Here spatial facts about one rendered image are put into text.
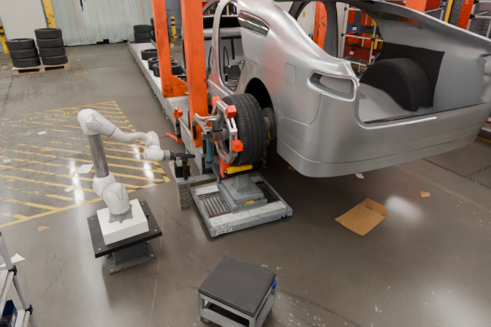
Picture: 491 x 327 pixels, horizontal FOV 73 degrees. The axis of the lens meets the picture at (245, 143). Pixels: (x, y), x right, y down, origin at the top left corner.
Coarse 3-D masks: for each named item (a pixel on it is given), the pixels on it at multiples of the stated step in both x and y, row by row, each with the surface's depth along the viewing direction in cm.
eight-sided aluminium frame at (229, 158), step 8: (216, 104) 298; (224, 104) 290; (216, 112) 316; (224, 112) 280; (232, 120) 279; (232, 128) 276; (232, 136) 276; (216, 144) 321; (224, 152) 317; (232, 152) 282; (224, 160) 303; (232, 160) 297
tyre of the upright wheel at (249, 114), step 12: (228, 96) 293; (240, 96) 292; (252, 96) 293; (240, 108) 279; (252, 108) 282; (240, 120) 275; (252, 120) 277; (264, 120) 282; (240, 132) 275; (252, 132) 278; (264, 132) 281; (252, 144) 281; (264, 144) 285; (240, 156) 286; (252, 156) 289
